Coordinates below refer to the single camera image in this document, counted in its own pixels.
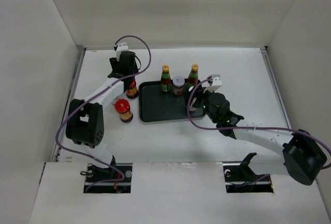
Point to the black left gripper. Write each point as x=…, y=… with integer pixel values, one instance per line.
x=115, y=63

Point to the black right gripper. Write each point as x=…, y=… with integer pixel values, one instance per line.
x=197, y=92

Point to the sauce bottle yellow cap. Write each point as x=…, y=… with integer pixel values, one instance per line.
x=193, y=76
x=165, y=79

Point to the dark jar white lid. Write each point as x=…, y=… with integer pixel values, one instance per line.
x=178, y=85

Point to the red lid jar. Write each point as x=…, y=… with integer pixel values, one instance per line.
x=122, y=107
x=132, y=91

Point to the red lid jar front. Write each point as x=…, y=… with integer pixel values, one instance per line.
x=122, y=107

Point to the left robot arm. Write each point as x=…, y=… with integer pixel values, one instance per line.
x=86, y=127

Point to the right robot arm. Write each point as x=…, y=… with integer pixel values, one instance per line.
x=300, y=155

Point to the black rectangular tray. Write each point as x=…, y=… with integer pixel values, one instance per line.
x=156, y=105

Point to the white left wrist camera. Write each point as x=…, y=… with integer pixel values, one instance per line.
x=119, y=48

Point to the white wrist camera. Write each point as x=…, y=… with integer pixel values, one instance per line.
x=119, y=48
x=215, y=82

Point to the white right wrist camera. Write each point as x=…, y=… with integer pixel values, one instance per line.
x=215, y=82

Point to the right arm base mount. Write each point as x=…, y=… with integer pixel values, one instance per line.
x=239, y=178

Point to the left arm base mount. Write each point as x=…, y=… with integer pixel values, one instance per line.
x=108, y=180

